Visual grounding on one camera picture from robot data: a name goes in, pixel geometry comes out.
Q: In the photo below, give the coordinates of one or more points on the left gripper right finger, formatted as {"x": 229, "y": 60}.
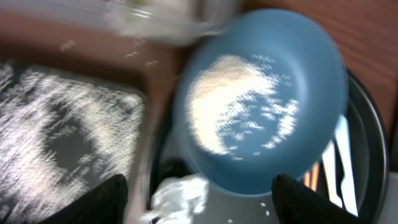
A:
{"x": 295, "y": 203}

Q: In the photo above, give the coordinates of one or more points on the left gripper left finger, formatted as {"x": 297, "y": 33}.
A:
{"x": 103, "y": 204}

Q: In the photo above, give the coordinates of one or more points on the wooden chopstick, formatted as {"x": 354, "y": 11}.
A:
{"x": 310, "y": 179}

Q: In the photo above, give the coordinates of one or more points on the silver white napkin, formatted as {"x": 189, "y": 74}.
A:
{"x": 177, "y": 200}

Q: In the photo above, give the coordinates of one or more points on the dark blue plate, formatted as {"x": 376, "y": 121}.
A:
{"x": 262, "y": 98}

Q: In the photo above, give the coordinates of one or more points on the white plastic knife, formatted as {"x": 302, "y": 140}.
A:
{"x": 328, "y": 159}

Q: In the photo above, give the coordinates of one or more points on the spilled rice pile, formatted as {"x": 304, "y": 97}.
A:
{"x": 46, "y": 140}

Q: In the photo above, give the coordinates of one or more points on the light blue plastic knife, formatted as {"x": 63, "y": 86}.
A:
{"x": 344, "y": 149}

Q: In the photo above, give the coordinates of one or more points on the black rectangular tray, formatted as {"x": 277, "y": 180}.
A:
{"x": 62, "y": 130}

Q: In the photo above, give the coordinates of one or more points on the clear plastic bin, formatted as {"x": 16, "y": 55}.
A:
{"x": 174, "y": 22}

